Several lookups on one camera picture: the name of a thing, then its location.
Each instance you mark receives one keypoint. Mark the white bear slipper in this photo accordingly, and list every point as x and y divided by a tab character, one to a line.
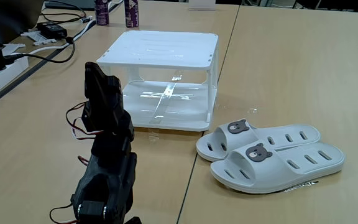
244	140
259	174

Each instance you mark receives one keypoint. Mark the white two-tier box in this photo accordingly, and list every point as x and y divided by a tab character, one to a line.
163	49

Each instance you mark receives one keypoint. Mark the black power adapter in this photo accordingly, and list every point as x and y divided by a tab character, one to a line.
51	30

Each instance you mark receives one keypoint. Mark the purple drink can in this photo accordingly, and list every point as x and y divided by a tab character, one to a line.
131	14
102	12

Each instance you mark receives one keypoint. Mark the white flat printed part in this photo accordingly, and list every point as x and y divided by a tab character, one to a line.
37	37

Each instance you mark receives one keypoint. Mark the black laptop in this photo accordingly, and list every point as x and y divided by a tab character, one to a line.
14	18

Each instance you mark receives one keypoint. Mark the white card stand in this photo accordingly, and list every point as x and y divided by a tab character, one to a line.
201	4

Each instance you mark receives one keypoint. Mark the clear tape scrap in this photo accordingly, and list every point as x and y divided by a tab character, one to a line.
252	110

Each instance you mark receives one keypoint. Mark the dark chair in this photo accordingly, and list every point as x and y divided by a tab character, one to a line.
328	3

